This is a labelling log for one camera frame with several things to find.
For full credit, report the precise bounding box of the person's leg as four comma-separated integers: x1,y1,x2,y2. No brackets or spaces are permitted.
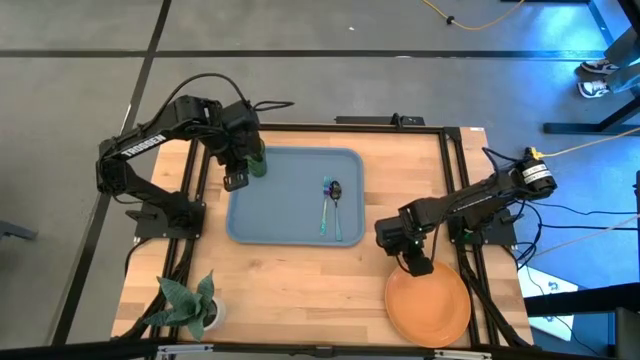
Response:
607,62,640,95
602,24,640,69

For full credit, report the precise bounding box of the iridescent metal spoon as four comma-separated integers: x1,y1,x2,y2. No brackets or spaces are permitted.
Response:
329,180,344,243

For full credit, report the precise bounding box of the grey stand foot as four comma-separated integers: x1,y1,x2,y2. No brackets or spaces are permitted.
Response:
0,219,39,241

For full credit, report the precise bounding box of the black table-level camera mount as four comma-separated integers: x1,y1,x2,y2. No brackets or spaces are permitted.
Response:
334,113,426,127

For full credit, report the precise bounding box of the green translucent plastic cup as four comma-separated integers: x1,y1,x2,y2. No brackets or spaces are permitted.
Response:
247,139,268,179

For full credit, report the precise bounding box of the light blue plastic tray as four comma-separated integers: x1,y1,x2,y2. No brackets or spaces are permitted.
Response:
225,146,366,248

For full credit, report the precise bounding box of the thin yellow cord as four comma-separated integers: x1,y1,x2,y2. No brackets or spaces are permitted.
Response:
529,127,640,160

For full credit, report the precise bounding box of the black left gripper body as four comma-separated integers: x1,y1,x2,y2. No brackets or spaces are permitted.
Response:
213,127,254,175

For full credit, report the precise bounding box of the black floor stand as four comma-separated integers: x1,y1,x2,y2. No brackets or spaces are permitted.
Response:
543,94,640,135

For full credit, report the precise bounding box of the yellow cable with black connector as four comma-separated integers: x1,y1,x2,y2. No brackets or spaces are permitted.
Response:
422,0,526,32

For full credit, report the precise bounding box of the green artificial plant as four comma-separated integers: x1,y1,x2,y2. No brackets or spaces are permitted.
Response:
142,269,217,344

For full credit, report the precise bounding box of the white printed sheet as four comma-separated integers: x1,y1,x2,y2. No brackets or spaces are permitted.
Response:
517,264,579,342

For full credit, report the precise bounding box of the iridescent metal fork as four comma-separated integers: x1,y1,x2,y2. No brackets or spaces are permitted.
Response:
319,175,333,237

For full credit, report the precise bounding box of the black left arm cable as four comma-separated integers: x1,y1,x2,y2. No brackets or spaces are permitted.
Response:
149,72,296,132

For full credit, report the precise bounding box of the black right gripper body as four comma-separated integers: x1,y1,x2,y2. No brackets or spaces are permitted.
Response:
374,207,426,260

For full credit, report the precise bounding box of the pale tan cord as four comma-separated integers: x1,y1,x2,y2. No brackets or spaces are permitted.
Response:
529,214,640,257

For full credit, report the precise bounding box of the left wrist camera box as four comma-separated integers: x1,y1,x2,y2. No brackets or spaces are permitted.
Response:
223,169,250,193

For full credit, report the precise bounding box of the orange plastic plate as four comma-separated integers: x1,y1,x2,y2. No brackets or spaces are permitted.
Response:
384,259,472,349

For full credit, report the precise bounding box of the white plant pot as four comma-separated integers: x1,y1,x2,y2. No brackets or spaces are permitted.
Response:
202,295,227,332

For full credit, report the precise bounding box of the black aluminium rig frame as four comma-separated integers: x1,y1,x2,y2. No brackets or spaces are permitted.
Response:
112,123,534,360

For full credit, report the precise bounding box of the dark grey cabinet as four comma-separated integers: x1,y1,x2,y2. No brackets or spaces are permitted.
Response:
614,307,640,360

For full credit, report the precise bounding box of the person's shoe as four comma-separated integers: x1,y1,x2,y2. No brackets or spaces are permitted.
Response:
579,59,621,76
577,79,611,100

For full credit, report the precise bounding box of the black floor bar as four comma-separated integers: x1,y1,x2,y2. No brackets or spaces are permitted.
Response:
522,282,640,317

